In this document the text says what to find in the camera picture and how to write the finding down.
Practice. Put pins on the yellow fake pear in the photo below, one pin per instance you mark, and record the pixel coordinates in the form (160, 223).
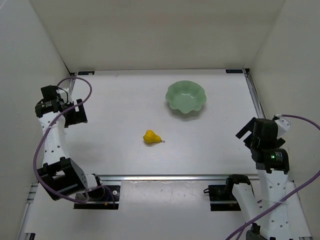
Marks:
(150, 137)

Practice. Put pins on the green scalloped fruit bowl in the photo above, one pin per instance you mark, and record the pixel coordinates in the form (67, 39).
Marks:
(185, 96)

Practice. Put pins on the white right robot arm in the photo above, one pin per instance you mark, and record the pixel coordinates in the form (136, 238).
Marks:
(268, 219)

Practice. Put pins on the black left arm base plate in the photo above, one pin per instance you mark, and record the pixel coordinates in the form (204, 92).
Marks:
(102, 199)

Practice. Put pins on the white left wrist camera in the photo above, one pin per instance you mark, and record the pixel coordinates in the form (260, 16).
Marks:
(64, 94)

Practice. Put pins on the blue left corner label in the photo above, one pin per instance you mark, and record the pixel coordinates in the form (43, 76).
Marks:
(85, 73)

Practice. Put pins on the blue right corner label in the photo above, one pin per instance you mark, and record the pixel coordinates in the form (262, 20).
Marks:
(234, 71)

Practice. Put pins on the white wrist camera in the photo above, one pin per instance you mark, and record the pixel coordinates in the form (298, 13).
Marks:
(282, 124)
(64, 94)

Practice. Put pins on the aluminium right rail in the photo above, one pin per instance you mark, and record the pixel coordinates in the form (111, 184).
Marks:
(254, 95)

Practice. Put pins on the aluminium rail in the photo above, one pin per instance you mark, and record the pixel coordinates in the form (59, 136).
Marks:
(70, 83)
(254, 95)
(192, 177)

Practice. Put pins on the aluminium front rail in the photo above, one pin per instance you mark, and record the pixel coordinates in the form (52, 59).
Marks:
(192, 177)

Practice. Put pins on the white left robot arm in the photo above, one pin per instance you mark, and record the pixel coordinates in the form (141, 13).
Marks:
(58, 171)

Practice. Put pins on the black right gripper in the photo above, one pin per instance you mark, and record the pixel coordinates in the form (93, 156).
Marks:
(247, 135)

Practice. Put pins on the aluminium left rail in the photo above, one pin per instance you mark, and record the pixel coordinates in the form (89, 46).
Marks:
(70, 83)

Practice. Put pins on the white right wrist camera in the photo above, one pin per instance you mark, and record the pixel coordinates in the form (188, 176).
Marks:
(282, 124)

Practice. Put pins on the blue corner label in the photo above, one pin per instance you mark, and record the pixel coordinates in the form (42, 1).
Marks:
(85, 73)
(234, 71)

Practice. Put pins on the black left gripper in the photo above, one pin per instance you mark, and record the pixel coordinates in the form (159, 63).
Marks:
(75, 114)

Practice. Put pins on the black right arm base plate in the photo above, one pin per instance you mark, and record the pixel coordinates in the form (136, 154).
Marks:
(221, 200)

